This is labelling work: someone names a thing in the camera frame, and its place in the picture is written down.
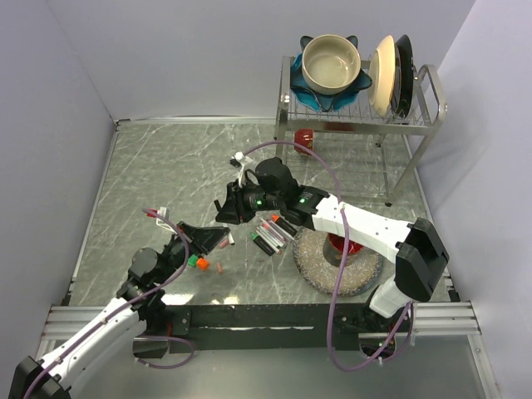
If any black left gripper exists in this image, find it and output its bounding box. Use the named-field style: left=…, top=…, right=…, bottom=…
left=155, top=220, right=229, bottom=284

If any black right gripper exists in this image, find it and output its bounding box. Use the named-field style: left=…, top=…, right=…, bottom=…
left=215, top=178, right=283, bottom=225

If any green highlighter cap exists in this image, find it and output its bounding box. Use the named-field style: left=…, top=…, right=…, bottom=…
left=187, top=255, right=198, bottom=267

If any orange highlighter cap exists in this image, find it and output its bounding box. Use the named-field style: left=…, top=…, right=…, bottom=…
left=195, top=258, right=209, bottom=270

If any pink pen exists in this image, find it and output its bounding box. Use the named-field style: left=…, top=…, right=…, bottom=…
left=262, top=221, right=286, bottom=245

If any green and black highlighter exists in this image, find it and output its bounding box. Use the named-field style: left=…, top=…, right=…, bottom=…
left=250, top=233, right=276, bottom=256

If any orange and black highlighter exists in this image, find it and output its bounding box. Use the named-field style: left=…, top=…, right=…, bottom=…
left=272, top=214, right=298, bottom=237

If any salmon capped white marker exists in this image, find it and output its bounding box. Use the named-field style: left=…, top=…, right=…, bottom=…
left=256, top=226, right=283, bottom=253

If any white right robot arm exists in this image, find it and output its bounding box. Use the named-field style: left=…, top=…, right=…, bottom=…
left=215, top=153, right=449, bottom=331

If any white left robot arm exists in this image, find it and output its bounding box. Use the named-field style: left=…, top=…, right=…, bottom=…
left=8, top=222, right=230, bottom=398

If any small red cup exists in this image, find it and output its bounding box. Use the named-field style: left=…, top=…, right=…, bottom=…
left=293, top=129, right=313, bottom=156

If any black and red mug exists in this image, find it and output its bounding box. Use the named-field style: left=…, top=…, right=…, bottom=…
left=323, top=234, right=363, bottom=267

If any steel dish rack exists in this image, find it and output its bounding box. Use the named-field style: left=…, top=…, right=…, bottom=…
left=273, top=57, right=448, bottom=207

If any blue star-shaped bowl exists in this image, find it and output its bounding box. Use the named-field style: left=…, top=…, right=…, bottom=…
left=290, top=34, right=372, bottom=111

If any speckled grey plate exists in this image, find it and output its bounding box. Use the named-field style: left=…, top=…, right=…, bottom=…
left=293, top=229, right=383, bottom=297

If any beige ceramic bowl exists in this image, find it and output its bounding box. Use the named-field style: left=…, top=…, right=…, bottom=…
left=300, top=34, right=362, bottom=96

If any cream plate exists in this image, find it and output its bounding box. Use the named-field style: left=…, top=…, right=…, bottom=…
left=368, top=35, right=397, bottom=117

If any black plate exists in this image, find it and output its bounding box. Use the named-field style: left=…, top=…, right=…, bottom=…
left=391, top=34, right=414, bottom=119

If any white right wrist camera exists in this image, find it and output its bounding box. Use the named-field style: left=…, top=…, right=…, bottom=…
left=229, top=151, right=255, bottom=188

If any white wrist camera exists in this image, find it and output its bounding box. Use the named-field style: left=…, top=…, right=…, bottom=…
left=142, top=207, right=178, bottom=234
left=229, top=151, right=255, bottom=188

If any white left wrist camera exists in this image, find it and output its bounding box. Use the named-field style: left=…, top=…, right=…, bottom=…
left=142, top=207, right=178, bottom=234

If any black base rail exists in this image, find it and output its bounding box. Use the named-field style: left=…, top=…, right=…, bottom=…
left=144, top=303, right=401, bottom=351

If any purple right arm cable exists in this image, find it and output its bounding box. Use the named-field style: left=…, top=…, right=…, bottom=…
left=240, top=140, right=416, bottom=372

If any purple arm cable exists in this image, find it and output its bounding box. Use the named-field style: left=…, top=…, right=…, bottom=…
left=240, top=140, right=416, bottom=372
left=22, top=207, right=196, bottom=399

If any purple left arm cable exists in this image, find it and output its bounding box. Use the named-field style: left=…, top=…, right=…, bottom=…
left=22, top=207, right=196, bottom=399

